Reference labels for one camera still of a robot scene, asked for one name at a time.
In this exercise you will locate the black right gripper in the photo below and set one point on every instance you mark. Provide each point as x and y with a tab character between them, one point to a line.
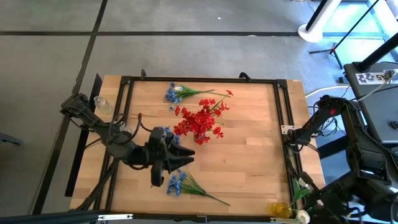
331	205

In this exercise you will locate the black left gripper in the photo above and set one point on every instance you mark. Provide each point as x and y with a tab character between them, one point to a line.
158	155

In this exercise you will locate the blue artificial flower bunch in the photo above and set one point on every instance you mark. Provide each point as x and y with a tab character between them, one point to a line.
178	186
176	139
174	95

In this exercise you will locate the white artificial flower bunch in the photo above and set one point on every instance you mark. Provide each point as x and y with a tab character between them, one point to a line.
303	216

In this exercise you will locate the red artificial flower bunch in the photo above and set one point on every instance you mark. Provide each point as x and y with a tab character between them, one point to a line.
199	121
206	102

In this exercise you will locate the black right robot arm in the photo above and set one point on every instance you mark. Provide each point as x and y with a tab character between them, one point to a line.
357	140

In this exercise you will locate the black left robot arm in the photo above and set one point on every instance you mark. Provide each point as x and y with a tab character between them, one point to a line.
118	146

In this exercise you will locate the red ribbed glass vase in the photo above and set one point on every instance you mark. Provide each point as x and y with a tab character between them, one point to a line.
201	140

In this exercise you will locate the yellow glass vase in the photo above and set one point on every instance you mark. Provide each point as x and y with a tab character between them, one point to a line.
280	210

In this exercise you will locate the small clear glass bottle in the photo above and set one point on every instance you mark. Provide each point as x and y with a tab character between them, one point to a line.
102	105

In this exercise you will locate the black side table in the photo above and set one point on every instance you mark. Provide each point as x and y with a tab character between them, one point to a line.
379	93

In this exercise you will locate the white marker label sheet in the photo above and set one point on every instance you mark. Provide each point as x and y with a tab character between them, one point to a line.
371	77

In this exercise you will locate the black crossbar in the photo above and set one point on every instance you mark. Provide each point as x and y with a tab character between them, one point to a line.
46	217

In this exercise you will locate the black tripod stand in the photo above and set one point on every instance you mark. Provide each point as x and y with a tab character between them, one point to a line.
334	49

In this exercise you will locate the black pole with white base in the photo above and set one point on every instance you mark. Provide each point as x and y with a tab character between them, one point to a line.
311	35

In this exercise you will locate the black aluminium table frame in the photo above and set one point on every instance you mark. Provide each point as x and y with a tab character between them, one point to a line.
202	79

